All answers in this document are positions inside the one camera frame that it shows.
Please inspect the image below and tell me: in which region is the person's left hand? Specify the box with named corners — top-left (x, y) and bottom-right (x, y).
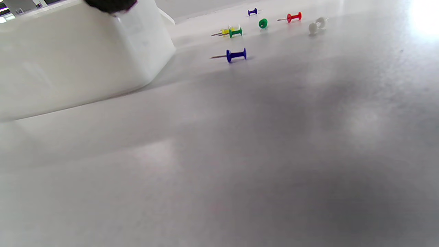
top-left (84, 0), bottom-right (138, 15)

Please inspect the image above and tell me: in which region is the white plastic container box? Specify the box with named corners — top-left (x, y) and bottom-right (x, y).
top-left (0, 0), bottom-right (177, 121)

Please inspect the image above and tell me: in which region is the grey background equipment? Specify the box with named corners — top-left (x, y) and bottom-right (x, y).
top-left (0, 0), bottom-right (66, 24)

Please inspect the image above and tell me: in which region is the large blue push pin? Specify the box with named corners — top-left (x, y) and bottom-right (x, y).
top-left (210, 48), bottom-right (247, 64)

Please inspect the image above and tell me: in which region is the red push pin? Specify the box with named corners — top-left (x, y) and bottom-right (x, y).
top-left (277, 12), bottom-right (302, 24)

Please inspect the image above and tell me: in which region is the white push pin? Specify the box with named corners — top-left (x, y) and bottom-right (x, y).
top-left (308, 16), bottom-right (329, 35)

